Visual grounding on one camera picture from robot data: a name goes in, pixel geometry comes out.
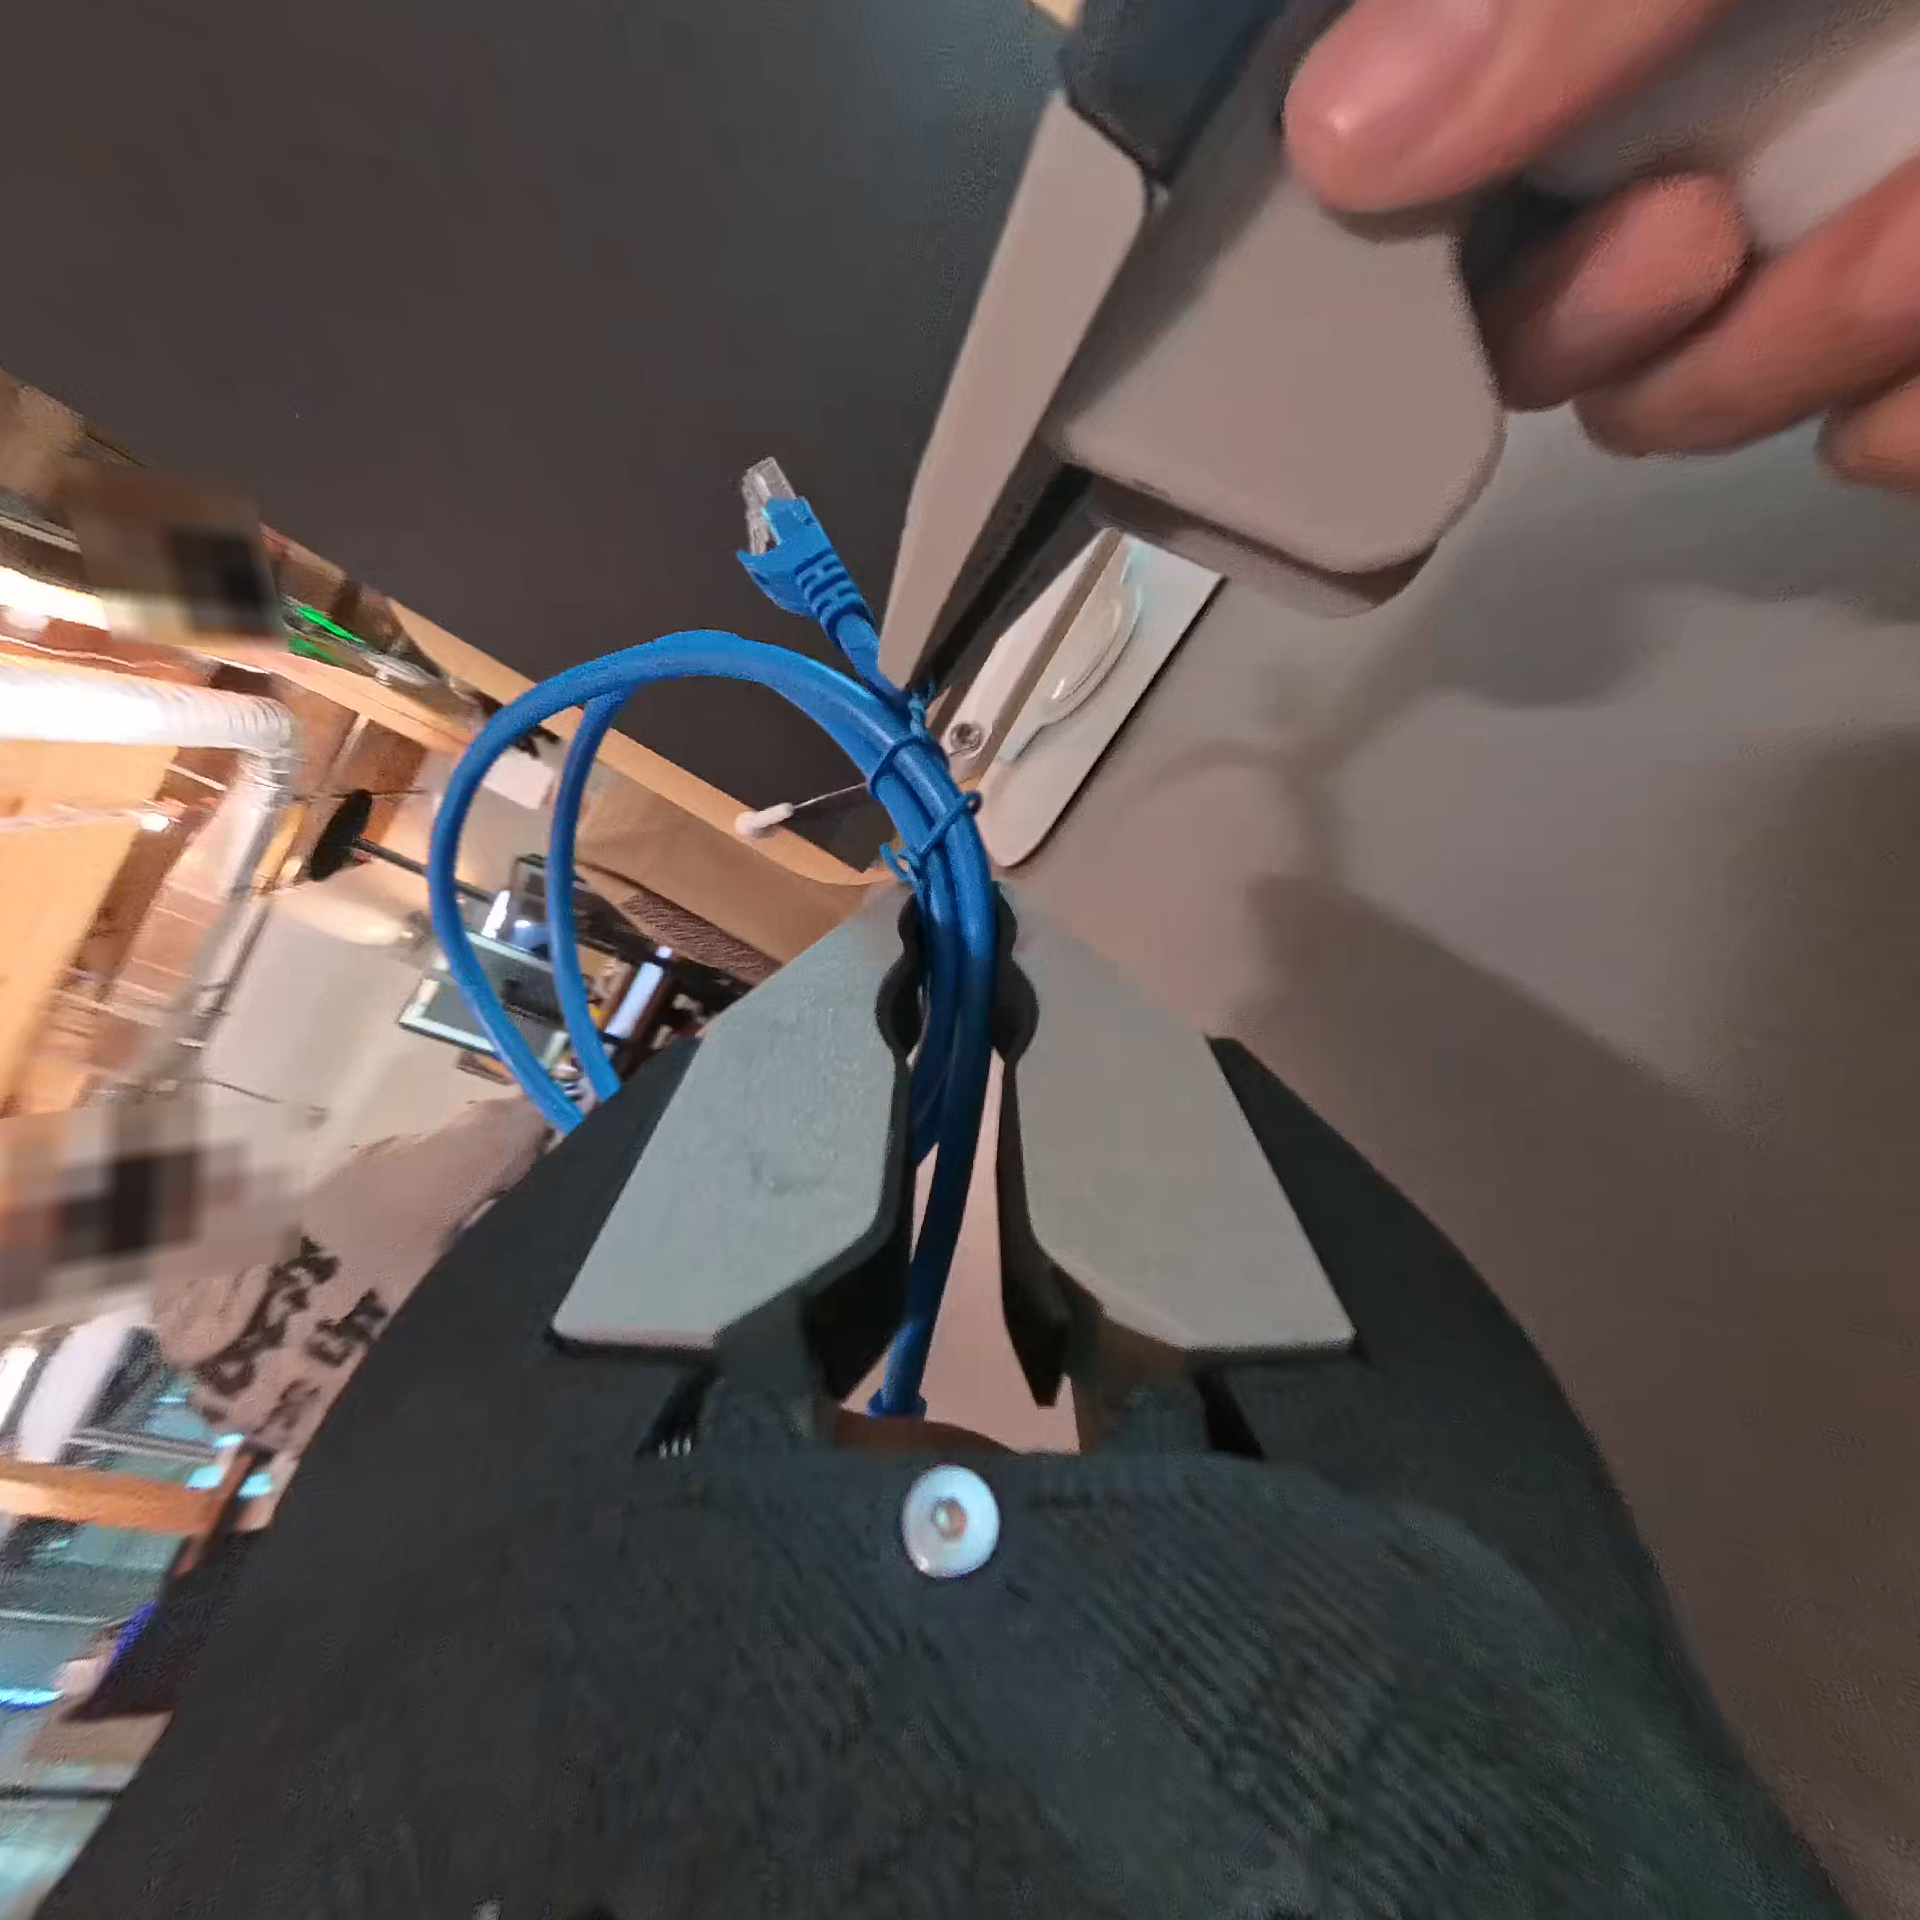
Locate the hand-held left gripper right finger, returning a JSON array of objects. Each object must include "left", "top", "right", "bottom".
[{"left": 994, "top": 905, "right": 1360, "bottom": 1408}]

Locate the blue ethernet cable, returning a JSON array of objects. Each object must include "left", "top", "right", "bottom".
[{"left": 429, "top": 458, "right": 1003, "bottom": 1421}]

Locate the black board on white stand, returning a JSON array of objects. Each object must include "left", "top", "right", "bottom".
[{"left": 0, "top": 0, "right": 1224, "bottom": 899}]

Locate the silver air duct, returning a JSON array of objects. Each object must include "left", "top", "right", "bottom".
[{"left": 0, "top": 659, "right": 308, "bottom": 899}]

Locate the person's right hand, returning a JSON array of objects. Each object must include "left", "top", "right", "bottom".
[{"left": 1281, "top": 0, "right": 1920, "bottom": 492}]

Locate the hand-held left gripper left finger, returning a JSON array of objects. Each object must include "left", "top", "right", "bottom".
[{"left": 552, "top": 899, "right": 920, "bottom": 1402}]

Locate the thin steel tether wire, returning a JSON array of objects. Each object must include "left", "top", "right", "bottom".
[{"left": 735, "top": 719, "right": 984, "bottom": 840}]

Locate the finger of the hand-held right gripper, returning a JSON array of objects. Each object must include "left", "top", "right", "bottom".
[{"left": 875, "top": 31, "right": 1508, "bottom": 694}]

